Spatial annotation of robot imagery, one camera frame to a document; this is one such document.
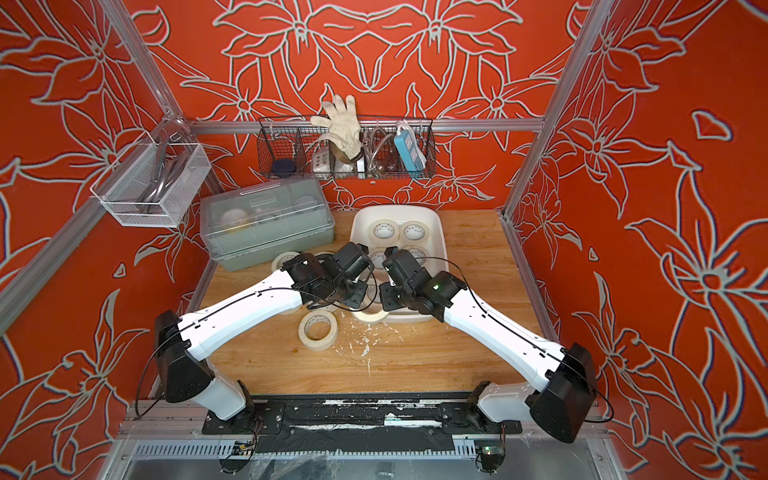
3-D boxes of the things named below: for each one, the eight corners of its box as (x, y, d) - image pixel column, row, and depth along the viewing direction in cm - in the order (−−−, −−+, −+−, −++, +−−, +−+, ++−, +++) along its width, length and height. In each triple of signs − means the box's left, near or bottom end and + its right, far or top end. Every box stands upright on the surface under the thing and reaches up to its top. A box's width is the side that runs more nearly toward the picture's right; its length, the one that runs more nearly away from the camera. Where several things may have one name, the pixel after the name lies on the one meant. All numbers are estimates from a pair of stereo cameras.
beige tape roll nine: (297, 350, 86) (294, 346, 83) (303, 315, 93) (301, 310, 91) (335, 350, 86) (334, 346, 83) (339, 315, 93) (338, 310, 91)
